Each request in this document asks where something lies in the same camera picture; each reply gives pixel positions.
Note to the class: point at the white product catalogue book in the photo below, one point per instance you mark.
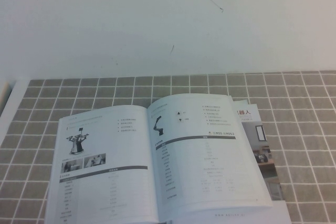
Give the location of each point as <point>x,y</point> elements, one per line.
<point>118,142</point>

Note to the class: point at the white side panel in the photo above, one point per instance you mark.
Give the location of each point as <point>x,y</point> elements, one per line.
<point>4,98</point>

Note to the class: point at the grey checked tablecloth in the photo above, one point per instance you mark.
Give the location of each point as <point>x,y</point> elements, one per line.
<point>105,87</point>

